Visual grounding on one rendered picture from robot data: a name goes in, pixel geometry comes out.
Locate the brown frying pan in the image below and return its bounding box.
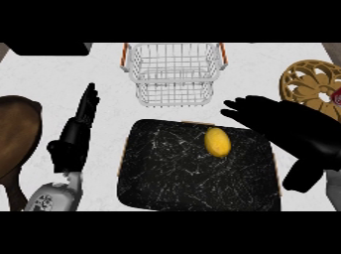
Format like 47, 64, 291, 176
0, 94, 44, 212

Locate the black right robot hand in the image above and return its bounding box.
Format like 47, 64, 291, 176
220, 94, 341, 194

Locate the black marble tray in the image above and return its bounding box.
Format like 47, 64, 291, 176
115, 118, 282, 212

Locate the golden ornate trivet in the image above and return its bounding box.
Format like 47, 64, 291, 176
279, 59, 341, 130

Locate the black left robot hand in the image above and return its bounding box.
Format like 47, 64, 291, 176
45, 82, 102, 175

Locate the white wire tiered basket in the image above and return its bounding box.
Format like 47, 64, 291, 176
118, 43, 230, 108

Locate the black appliance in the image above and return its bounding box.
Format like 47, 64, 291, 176
4, 43, 93, 57

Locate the yellow lemon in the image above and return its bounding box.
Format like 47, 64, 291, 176
203, 127, 233, 159

